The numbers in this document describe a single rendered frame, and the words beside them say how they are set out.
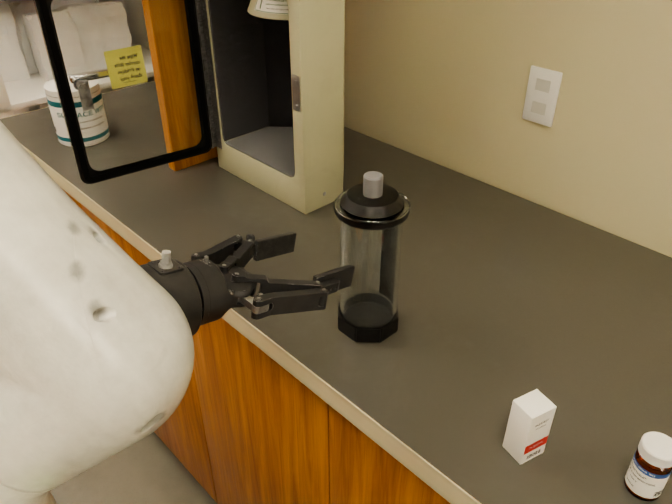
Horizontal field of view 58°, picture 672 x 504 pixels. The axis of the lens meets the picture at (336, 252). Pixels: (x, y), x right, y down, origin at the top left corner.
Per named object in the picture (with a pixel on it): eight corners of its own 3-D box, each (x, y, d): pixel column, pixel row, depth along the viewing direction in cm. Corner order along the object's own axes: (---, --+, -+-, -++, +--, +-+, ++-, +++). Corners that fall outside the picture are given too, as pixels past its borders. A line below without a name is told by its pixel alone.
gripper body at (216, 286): (207, 283, 66) (273, 265, 72) (164, 252, 71) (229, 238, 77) (202, 342, 69) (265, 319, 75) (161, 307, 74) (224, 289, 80)
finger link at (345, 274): (313, 275, 77) (317, 278, 76) (350, 263, 81) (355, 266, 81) (309, 296, 78) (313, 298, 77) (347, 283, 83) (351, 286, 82)
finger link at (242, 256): (226, 296, 75) (215, 294, 75) (253, 260, 85) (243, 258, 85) (228, 268, 74) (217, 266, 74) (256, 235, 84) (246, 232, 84)
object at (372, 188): (371, 194, 94) (372, 155, 91) (416, 216, 89) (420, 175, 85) (327, 214, 89) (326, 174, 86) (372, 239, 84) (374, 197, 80)
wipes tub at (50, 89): (96, 124, 171) (84, 70, 163) (118, 137, 163) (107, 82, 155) (50, 137, 164) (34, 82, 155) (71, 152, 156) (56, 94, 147)
